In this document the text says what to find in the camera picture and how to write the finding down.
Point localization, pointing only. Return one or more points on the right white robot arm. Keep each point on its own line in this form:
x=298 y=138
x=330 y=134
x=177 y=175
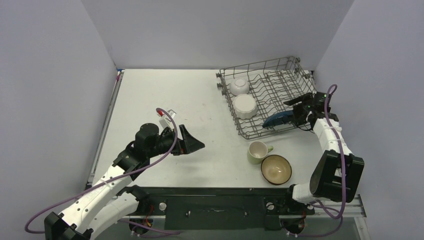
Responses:
x=338 y=172

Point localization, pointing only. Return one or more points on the black front mounting rail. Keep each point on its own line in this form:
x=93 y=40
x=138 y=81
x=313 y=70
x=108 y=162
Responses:
x=202 y=208

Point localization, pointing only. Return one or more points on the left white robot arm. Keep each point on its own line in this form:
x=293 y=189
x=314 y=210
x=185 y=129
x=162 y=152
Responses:
x=108 y=200

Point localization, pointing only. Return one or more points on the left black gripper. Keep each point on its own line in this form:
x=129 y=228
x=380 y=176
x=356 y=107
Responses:
x=190 y=144

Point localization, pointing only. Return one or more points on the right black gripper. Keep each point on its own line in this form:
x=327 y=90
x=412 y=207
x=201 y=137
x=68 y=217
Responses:
x=305 y=108

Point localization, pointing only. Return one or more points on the grey wire dish rack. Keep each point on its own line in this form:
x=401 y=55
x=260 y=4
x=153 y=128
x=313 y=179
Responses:
x=271 y=82

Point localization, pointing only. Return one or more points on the brown black-rimmed bowl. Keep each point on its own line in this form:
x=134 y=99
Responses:
x=276 y=169

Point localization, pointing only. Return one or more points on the white scalloped black-rimmed dish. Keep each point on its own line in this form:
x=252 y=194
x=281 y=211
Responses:
x=245 y=106

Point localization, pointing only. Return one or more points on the green mug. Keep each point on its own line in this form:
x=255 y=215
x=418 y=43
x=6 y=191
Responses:
x=257 y=151

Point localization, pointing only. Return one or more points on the plain white bowl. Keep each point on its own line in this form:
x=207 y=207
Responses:
x=239 y=86

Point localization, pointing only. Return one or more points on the blue leaf-shaped plate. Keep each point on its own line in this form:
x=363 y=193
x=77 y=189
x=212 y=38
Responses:
x=280 y=118

